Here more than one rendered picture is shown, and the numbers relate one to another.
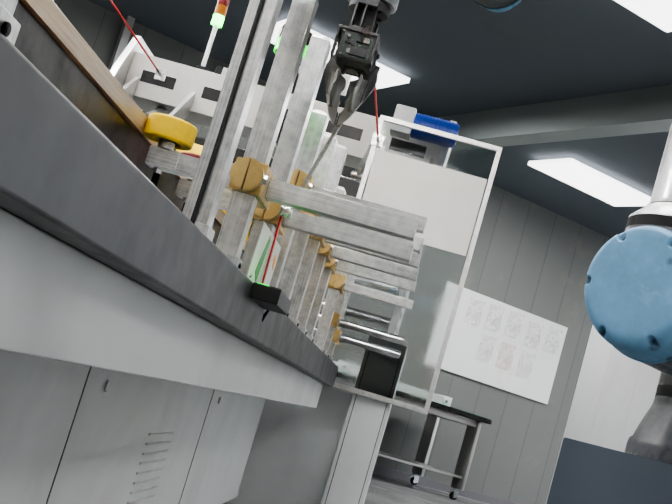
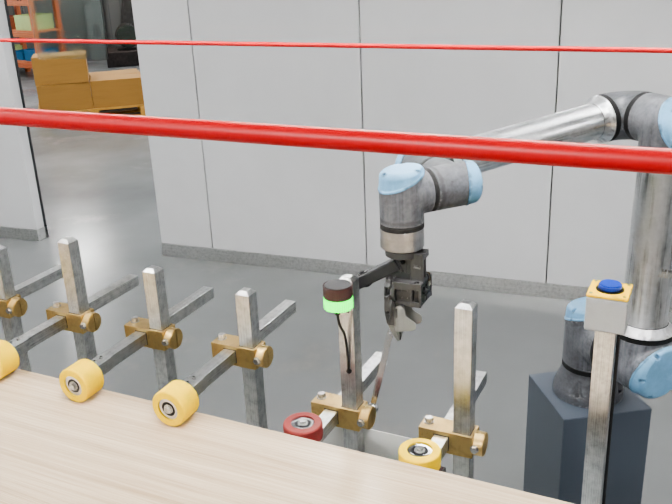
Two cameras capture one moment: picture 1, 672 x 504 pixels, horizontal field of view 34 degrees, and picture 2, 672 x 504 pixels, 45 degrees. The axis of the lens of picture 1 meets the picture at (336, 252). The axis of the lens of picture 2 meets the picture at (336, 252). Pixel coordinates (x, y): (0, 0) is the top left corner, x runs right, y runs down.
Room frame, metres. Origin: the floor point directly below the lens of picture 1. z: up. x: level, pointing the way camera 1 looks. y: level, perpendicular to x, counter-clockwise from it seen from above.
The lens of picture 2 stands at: (1.35, 1.57, 1.81)
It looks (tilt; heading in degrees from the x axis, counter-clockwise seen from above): 21 degrees down; 291
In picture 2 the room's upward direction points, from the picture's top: 3 degrees counter-clockwise
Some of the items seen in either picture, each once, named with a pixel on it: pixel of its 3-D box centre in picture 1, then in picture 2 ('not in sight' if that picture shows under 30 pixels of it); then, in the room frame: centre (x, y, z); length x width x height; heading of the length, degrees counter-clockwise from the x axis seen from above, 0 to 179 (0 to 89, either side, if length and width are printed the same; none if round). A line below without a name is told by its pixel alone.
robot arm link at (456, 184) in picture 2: not in sight; (448, 184); (1.71, -0.02, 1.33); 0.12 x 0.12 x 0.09; 44
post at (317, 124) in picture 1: (286, 224); (253, 384); (2.13, 0.11, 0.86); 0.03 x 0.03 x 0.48; 85
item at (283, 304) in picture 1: (270, 305); not in sight; (1.80, 0.08, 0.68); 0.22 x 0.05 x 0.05; 175
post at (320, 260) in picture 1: (314, 272); (13, 329); (2.88, 0.04, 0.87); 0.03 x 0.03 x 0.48; 85
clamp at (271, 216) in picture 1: (269, 211); (343, 412); (1.90, 0.13, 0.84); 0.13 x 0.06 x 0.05; 175
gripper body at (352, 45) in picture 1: (360, 37); (406, 275); (1.78, 0.06, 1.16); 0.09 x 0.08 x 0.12; 175
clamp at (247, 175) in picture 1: (252, 182); (453, 437); (1.65, 0.15, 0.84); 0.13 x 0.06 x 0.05; 175
